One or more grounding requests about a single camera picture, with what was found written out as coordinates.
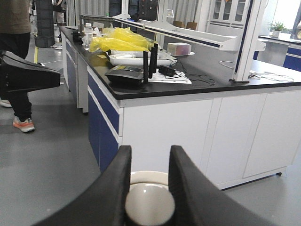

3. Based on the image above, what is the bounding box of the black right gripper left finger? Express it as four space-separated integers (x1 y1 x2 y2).
35 145 132 226

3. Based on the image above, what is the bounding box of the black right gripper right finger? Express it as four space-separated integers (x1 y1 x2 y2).
168 145 273 226

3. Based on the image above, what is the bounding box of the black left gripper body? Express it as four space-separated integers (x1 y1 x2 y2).
0 50 61 97

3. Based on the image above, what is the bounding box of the glass jar with cream lid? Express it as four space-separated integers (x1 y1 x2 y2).
125 171 175 226

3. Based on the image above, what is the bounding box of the person in dark trousers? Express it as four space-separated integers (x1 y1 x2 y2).
0 0 36 133

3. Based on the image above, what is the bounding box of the blue white lab bench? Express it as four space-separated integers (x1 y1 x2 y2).
62 28 301 189

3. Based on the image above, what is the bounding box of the white tray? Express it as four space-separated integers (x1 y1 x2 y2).
105 50 177 66

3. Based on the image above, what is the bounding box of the black wifi router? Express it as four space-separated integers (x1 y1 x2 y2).
105 43 158 86

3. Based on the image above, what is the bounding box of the yellow plastic bag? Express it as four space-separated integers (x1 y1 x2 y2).
89 27 157 52

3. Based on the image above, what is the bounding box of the black power adapter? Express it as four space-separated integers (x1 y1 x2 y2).
158 65 176 77

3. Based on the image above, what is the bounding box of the small cardboard box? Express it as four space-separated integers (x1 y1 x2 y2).
167 42 195 56

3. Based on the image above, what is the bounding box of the white overhead shelf rack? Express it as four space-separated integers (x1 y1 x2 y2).
113 0 267 83

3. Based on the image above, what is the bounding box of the white glass-door cabinet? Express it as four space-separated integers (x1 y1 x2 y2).
206 0 249 36

